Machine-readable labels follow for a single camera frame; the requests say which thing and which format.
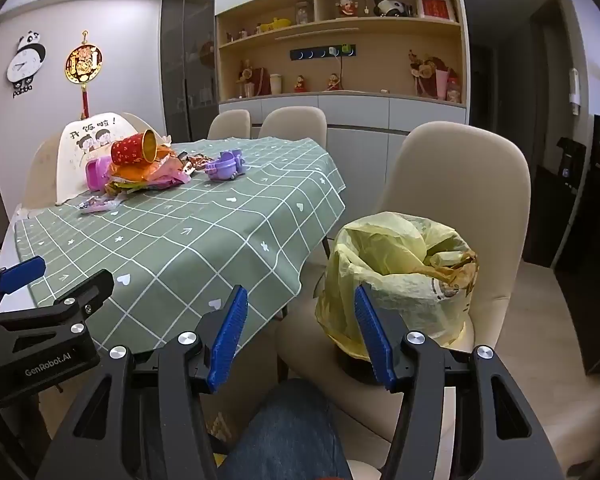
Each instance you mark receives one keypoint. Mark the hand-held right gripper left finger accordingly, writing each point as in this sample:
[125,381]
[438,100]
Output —
[227,340]

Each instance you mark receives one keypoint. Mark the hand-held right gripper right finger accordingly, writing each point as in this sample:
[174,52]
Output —
[375,340]

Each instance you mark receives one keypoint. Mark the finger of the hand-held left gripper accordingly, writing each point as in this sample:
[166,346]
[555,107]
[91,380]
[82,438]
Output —
[87,292]
[22,274]

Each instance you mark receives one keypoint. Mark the trash bin with yellow bag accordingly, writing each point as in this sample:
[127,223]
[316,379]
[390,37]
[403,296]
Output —
[380,270]

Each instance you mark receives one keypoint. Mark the small purple snack wrapper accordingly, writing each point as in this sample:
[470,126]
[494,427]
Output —
[97,205]

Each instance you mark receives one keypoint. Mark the pile of snack wrappers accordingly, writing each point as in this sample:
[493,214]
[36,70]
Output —
[145,177]

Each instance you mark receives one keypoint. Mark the red paper cup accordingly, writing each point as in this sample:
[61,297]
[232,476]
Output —
[130,150]

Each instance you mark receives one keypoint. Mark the green checked tablecloth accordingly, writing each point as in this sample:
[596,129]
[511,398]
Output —
[180,240]

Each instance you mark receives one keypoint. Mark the person's jeans leg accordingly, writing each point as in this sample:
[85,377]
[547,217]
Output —
[285,435]

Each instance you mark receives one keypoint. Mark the purple square toy case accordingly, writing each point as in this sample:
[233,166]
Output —
[96,172]

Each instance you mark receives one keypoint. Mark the white printed food cover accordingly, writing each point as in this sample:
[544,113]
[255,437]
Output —
[80,160]

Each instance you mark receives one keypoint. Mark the purple plastic toy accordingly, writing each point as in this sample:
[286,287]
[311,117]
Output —
[222,166]

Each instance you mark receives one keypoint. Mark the large beige dining chair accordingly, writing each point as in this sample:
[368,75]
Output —
[460,185]

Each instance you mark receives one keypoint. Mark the red gold hanging ornament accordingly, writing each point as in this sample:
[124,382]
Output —
[83,65]

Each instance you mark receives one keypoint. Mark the black cabinet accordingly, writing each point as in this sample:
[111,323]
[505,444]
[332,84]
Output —
[580,260]

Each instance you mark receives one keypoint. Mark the dark glass cabinet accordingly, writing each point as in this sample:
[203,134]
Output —
[185,60]

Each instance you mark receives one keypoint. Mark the dark red bag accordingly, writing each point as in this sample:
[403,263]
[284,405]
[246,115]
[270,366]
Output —
[261,82]

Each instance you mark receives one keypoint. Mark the white lidded cup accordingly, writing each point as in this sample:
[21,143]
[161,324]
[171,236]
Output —
[276,84]

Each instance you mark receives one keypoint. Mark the small red doll figurine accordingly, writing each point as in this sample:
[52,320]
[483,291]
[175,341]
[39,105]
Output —
[300,84]
[333,82]

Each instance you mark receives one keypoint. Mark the candy jar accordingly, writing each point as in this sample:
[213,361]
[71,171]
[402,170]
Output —
[454,91]

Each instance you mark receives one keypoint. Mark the pink tube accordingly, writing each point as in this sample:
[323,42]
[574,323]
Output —
[441,85]

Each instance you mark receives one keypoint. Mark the black countertop appliance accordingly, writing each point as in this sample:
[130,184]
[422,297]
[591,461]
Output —
[572,160]

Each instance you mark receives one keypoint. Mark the yellow flower decoration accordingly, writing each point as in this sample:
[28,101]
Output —
[245,72]

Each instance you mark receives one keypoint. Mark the dried flower bouquet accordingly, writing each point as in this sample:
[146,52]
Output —
[422,70]

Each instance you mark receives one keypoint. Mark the green plug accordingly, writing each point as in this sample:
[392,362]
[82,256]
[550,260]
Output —
[347,50]

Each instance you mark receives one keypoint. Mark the black power track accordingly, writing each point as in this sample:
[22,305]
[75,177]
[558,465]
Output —
[310,54]

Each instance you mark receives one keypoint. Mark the yellow toy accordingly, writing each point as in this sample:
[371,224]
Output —
[275,24]

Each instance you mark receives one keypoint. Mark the panda toy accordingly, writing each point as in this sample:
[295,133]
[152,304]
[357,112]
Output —
[394,8]

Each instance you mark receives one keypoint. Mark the red seated figurine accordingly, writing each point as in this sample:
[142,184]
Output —
[347,7]

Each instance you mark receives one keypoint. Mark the clear glass jar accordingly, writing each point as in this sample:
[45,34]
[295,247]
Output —
[304,12]

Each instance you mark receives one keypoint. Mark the red framed picture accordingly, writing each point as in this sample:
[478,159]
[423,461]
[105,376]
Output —
[435,7]

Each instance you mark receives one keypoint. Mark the panda wall clock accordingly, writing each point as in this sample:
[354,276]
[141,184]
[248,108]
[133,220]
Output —
[25,62]

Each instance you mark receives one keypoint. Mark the white wooden wall cabinet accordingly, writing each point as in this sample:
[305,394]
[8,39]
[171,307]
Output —
[360,110]

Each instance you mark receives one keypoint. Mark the white wall intercom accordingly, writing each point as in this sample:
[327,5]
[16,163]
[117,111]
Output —
[574,90]

